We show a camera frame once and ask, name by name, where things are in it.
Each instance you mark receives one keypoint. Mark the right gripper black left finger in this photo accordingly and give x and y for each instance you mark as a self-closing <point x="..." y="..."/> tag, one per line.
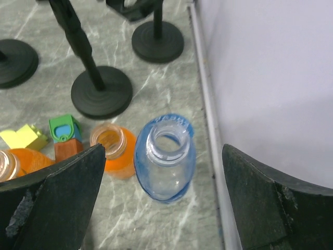
<point x="51" y="208"/>

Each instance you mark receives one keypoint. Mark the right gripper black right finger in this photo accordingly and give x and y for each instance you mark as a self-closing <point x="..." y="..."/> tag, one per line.
<point x="274" y="210"/>

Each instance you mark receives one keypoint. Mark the orange juice bottle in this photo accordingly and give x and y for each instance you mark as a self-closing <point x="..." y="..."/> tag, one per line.
<point x="22" y="161"/>

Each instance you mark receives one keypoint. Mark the orange bottle red cap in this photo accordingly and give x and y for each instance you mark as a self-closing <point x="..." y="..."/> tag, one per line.
<point x="119" y="144"/>

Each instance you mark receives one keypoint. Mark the blue label clear bottle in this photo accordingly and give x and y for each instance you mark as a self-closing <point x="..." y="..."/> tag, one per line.
<point x="165" y="157"/>

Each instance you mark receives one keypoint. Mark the lime green toy brick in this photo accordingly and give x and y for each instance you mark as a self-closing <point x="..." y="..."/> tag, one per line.
<point x="28" y="136"/>

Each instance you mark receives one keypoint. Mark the colourful toy brick stack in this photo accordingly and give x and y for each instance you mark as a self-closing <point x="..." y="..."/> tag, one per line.
<point x="66" y="133"/>

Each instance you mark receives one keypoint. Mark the black clamp stand front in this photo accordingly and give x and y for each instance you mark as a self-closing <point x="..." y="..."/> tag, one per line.
<point x="100" y="92"/>

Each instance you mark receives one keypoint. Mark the black clamp stand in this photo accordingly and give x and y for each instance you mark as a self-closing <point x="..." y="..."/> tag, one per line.
<point x="155" y="41"/>
<point x="100" y="92"/>

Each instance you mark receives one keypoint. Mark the black microphone stand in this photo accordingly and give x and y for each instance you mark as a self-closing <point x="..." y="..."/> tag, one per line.
<point x="19" y="62"/>

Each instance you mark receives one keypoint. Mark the black clamp stand rear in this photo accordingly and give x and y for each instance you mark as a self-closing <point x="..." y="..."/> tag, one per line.
<point x="155" y="41"/>

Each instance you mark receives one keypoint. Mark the aluminium frame rail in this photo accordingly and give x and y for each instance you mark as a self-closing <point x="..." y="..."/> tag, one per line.
<point x="228" y="228"/>

